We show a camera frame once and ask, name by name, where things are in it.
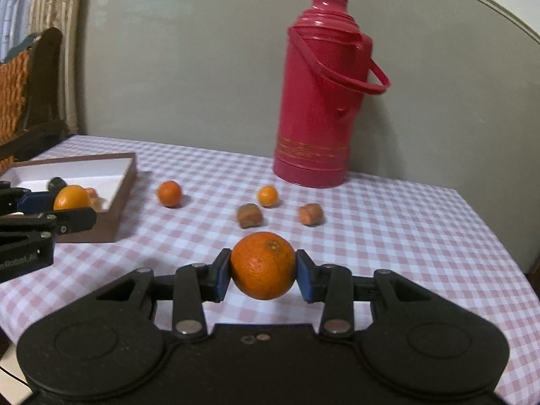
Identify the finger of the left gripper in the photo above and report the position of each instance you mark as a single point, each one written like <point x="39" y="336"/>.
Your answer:
<point x="10" y="198"/>

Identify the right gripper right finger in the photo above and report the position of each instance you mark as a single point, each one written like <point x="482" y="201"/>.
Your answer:
<point x="410" y="339"/>

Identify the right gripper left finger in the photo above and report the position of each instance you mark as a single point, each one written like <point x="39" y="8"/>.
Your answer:
<point x="112" y="341"/>

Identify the large orange tangerine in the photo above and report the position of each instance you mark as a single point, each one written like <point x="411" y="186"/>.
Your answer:
<point x="263" y="265"/>

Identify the dark round fruit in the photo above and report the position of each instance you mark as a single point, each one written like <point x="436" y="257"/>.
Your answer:
<point x="55" y="185"/>

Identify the orange fruit piece in tray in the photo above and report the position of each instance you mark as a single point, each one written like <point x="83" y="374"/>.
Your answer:
<point x="91" y="192"/>

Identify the brown white cardboard tray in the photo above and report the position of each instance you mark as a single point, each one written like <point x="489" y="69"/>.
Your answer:
<point x="100" y="182"/>

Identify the orange woven sofa cushion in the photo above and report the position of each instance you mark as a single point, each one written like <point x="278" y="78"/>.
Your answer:
<point x="14" y="76"/>

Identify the small orange tangerine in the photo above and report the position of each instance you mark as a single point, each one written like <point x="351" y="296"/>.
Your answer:
<point x="169" y="194"/>

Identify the pink checkered tablecloth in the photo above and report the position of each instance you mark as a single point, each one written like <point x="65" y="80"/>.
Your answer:
<point x="428" y="234"/>

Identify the small round kumquat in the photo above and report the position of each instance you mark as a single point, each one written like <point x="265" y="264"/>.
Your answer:
<point x="268" y="196"/>

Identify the red thermos flask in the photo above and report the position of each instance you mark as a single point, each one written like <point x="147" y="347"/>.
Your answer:
<point x="328" y="70"/>

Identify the window with metal frame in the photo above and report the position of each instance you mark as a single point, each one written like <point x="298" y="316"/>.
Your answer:
<point x="15" y="27"/>

